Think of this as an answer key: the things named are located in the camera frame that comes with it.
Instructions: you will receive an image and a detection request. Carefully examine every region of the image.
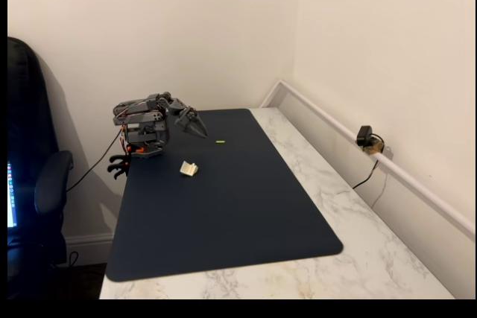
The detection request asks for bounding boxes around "white plastic printed part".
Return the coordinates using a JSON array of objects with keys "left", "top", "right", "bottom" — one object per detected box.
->
[{"left": 180, "top": 160, "right": 200, "bottom": 177}]

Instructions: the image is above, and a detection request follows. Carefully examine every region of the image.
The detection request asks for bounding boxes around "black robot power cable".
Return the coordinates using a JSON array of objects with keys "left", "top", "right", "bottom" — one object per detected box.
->
[{"left": 66, "top": 129, "right": 124, "bottom": 192}]

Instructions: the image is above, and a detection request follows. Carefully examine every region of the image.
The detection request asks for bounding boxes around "laptop with lit screen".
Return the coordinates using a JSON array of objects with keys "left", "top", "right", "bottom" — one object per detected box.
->
[{"left": 7, "top": 161, "right": 19, "bottom": 229}]

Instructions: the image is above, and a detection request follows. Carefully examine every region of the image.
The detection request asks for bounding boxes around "dark blue desk mat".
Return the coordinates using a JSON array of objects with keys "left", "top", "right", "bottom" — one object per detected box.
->
[{"left": 105, "top": 108, "right": 344, "bottom": 282}]

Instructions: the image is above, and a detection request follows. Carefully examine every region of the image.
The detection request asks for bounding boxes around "black office chair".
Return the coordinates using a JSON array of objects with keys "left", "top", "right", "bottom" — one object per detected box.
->
[{"left": 7, "top": 36, "right": 75, "bottom": 299}]

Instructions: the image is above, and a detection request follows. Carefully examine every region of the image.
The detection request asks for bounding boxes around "black webcam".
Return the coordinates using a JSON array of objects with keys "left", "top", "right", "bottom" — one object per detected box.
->
[{"left": 356, "top": 125, "right": 372, "bottom": 147}]

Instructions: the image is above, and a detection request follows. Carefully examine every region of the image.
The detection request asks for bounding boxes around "white wall rail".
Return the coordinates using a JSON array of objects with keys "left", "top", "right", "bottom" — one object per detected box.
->
[{"left": 259, "top": 79, "right": 476, "bottom": 239}]

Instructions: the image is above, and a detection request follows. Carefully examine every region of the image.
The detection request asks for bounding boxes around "black table clamp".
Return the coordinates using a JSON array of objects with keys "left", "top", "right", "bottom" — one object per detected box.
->
[{"left": 107, "top": 153, "right": 131, "bottom": 180}]

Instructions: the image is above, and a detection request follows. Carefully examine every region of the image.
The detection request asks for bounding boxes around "black floor cable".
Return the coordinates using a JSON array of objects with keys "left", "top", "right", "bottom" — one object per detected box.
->
[{"left": 51, "top": 250, "right": 80, "bottom": 269}]

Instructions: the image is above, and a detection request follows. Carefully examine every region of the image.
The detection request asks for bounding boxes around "black webcam cable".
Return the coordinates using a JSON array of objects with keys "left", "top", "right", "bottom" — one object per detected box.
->
[{"left": 352, "top": 133, "right": 385, "bottom": 190}]

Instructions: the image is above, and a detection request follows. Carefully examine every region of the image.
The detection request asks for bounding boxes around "white baseboard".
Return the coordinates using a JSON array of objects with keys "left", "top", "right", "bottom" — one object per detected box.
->
[{"left": 65, "top": 232, "right": 115, "bottom": 267}]

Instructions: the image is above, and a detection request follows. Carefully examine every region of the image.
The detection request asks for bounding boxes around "brown webcam mount block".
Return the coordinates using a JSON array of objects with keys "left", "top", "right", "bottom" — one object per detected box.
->
[{"left": 363, "top": 139, "right": 385, "bottom": 156}]

